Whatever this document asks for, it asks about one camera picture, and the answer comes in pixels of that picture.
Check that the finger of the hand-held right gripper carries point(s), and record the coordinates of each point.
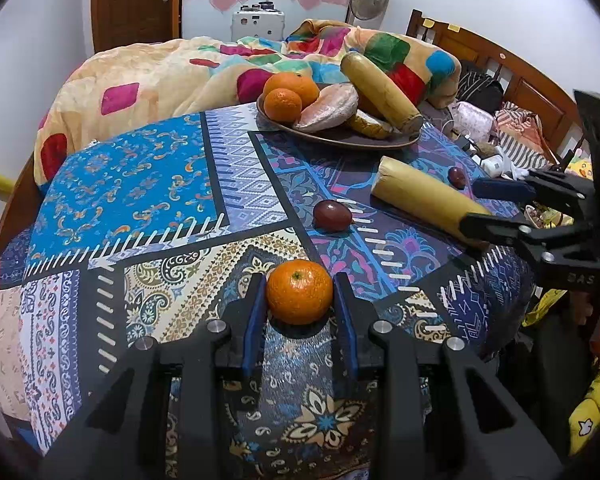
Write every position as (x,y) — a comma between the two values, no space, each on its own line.
(505,188)
(490,228)

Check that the medium orange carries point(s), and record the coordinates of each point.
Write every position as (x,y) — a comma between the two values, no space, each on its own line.
(299,292)

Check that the yellow printed clothing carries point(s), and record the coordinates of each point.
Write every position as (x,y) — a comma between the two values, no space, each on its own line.
(590,412)

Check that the wooden bed headboard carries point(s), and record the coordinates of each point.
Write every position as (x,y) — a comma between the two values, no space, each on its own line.
(525,75)

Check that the brown wooden door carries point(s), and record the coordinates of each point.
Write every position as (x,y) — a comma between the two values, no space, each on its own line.
(130,5)

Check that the large orange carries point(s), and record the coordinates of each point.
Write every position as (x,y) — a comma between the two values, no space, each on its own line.
(300,85)

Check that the colourful patchwork blanket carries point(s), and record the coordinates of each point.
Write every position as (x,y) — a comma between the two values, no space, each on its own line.
(155,75)

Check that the pink pouch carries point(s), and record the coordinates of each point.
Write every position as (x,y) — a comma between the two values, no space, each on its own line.
(472,117)

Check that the black backpack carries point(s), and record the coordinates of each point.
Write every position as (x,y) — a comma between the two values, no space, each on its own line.
(480,91)

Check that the yellow sugar cane piece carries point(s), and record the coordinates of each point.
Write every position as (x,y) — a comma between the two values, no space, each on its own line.
(425,195)

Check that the small white appliance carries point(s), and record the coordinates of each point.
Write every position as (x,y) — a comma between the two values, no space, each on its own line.
(257,25)

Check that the blue patterned cloth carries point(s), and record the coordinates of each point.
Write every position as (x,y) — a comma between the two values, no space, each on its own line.
(155,210)

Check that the peeled pomelo segment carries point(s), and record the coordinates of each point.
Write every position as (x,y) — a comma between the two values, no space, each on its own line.
(335,97)
(320,120)

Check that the small orange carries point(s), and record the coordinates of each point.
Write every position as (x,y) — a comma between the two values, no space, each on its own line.
(282,106)

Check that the long yellow banana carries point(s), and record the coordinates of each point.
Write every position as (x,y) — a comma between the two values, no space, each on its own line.
(380,92)

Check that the small dark red plum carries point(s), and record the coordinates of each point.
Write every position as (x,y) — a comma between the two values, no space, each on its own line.
(456,176)

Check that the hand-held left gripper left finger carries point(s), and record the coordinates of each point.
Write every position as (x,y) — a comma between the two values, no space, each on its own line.
(252,332)

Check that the jars on white appliance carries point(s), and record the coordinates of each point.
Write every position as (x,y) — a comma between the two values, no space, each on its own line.
(260,6)

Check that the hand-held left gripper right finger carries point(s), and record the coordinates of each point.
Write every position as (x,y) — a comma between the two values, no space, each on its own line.
(344,332)

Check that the dark purple plate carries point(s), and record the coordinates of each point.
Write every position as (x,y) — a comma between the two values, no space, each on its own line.
(330,137)

